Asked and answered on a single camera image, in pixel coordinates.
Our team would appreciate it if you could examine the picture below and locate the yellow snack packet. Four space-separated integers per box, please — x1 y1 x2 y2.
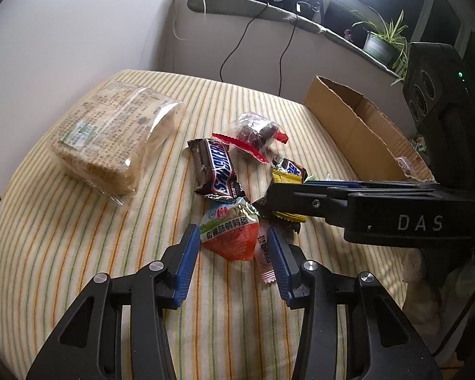
266 167 307 224

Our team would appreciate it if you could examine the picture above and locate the pink stick packet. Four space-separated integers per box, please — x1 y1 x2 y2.
254 219 276 284

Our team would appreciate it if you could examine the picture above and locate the orange salted egg packet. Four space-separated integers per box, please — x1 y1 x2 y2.
200 197 260 261

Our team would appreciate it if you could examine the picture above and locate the dark cake clear wrapper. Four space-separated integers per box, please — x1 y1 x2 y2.
212 111 289 164

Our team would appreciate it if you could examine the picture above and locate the Snickers bar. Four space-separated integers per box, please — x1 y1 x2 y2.
188 138 245 202

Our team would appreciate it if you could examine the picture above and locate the dark chocolate bar blue label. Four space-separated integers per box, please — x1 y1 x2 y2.
272 156 308 184

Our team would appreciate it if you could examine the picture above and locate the large dark cake red-edged wrapper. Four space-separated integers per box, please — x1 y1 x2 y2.
396 156 413 176

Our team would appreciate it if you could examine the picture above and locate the brown cardboard box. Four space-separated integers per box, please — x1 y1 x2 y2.
304 76 434 182

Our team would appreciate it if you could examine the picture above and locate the green snack bag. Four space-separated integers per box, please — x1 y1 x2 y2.
409 134 427 154

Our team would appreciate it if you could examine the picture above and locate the striped yellow table cloth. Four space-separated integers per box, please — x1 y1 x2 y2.
0 68 421 380

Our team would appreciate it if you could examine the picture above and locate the potted spider plant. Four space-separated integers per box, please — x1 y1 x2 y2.
352 6 410 86

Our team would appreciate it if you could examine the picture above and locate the small pink figurine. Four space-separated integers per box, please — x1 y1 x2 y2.
343 28 353 42

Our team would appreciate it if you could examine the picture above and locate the clear bag of crackers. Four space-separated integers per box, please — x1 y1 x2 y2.
50 81 184 205

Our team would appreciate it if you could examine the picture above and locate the black cable right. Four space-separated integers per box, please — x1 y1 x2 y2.
277 1 322 98

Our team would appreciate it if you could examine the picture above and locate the black cable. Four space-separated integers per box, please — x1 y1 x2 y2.
219 1 270 83
277 1 322 98

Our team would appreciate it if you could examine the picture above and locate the black cable left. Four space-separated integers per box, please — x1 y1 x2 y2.
219 1 270 83

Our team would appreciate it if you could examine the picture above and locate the white cable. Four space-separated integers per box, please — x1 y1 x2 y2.
171 0 207 41

